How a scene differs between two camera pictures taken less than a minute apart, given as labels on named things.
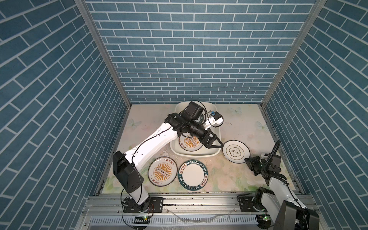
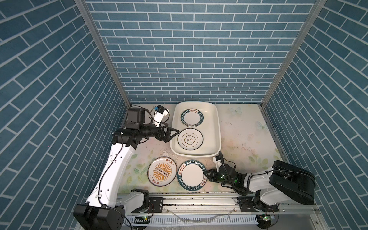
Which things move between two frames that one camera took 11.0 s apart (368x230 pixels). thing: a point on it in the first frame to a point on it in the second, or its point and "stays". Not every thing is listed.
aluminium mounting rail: x=110 y=206 stays
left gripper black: x=207 y=143 to x=165 y=138
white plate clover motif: x=235 y=151 to x=190 y=139
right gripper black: x=251 y=161 to x=212 y=176
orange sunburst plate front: x=162 y=171 stays
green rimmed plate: x=192 y=175 stays
